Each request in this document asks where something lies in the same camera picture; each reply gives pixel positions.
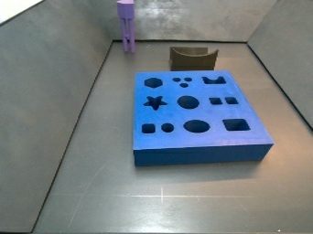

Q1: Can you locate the blue shape sorter board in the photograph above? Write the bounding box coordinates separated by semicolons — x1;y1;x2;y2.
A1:
134;70;274;166

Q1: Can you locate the dark olive curved block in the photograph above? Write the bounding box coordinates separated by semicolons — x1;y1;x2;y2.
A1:
170;47;219;71

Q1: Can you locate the purple three prong object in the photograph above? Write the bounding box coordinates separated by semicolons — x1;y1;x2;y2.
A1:
118;0;135;53

